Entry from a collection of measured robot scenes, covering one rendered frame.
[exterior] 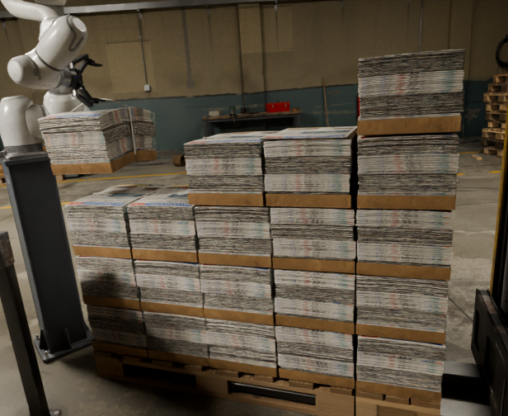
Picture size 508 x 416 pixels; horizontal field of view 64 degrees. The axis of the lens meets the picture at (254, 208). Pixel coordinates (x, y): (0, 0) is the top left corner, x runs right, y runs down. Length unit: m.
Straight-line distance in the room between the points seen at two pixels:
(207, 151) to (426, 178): 0.71
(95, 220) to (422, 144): 1.24
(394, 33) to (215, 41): 3.42
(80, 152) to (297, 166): 0.86
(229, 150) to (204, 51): 6.92
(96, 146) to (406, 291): 1.24
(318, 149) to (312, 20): 7.19
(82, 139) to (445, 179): 1.29
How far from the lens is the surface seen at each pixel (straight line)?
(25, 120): 2.11
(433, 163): 1.31
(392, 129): 1.28
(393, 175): 1.31
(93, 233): 1.77
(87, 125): 1.66
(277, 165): 1.35
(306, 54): 8.35
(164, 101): 8.31
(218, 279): 1.55
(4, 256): 1.66
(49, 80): 1.60
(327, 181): 1.32
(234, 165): 1.39
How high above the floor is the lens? 1.20
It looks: 15 degrees down
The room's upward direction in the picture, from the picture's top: 4 degrees counter-clockwise
